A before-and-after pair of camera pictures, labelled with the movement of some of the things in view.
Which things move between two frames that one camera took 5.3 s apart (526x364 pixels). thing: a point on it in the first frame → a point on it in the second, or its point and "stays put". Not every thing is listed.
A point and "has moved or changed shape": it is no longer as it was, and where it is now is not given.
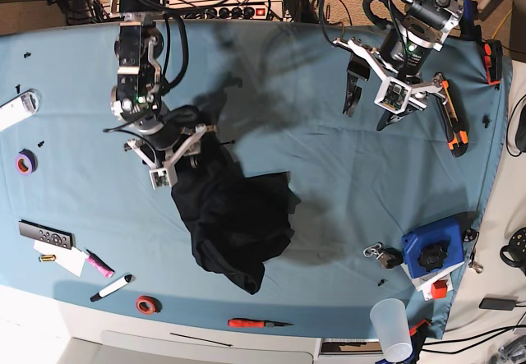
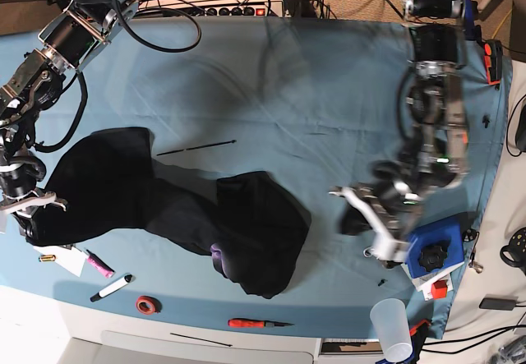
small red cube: [439, 289] stays put
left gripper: [174, 121] → [20, 175]
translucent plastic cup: [389, 315] stays put
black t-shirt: [234, 222] has moved or changed shape
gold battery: [47, 258] stays put
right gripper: [404, 55] → [395, 191]
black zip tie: [197, 338] stays put
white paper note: [71, 260] stays put
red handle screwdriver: [254, 323] stays put
